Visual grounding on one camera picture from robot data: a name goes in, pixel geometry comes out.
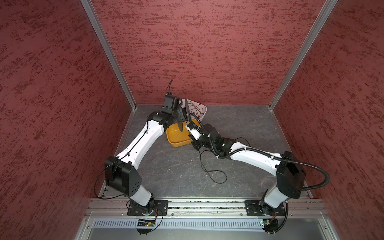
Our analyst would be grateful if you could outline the yellow plastic tray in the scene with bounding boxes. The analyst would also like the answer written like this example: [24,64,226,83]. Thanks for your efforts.
[166,121,193,148]

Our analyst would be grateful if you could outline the black corrugated conduit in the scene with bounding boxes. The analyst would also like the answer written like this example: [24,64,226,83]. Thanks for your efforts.
[188,112,331,192]

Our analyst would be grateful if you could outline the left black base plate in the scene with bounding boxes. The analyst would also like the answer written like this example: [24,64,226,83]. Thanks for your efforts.
[127,200,169,216]

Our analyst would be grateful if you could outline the left aluminium corner post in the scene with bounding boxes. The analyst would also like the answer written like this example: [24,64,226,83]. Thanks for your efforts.
[81,0,137,111]

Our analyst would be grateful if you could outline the aluminium corner post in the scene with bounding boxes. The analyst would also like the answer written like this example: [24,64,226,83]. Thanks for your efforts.
[81,0,137,111]
[269,0,338,112]

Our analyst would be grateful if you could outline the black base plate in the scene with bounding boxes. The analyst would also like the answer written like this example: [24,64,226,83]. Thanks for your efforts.
[244,200,286,217]
[127,200,169,216]

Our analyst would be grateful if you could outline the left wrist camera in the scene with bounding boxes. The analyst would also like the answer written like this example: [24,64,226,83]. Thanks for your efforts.
[161,92,182,115]

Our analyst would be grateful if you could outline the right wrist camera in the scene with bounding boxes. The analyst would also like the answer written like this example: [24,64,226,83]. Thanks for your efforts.
[186,125,202,141]

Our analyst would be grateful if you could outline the right aluminium corner post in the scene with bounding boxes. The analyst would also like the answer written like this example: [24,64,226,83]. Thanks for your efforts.
[269,0,338,112]

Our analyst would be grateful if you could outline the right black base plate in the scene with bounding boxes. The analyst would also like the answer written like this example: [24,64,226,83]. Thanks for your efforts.
[244,200,286,217]

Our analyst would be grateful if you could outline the dark grey cable spool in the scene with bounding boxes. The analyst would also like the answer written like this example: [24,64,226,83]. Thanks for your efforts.
[177,99,190,132]

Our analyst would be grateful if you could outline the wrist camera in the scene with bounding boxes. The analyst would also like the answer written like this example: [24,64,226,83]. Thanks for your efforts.
[161,92,182,115]
[186,125,202,141]

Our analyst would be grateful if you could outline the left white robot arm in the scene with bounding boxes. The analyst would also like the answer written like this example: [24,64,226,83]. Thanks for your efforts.
[104,106,189,216]

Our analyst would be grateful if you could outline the aluminium mounting rail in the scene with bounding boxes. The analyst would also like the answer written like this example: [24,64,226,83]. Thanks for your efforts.
[86,198,329,219]

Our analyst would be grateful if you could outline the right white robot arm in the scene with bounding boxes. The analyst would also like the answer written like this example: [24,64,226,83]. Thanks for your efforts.
[186,123,306,216]

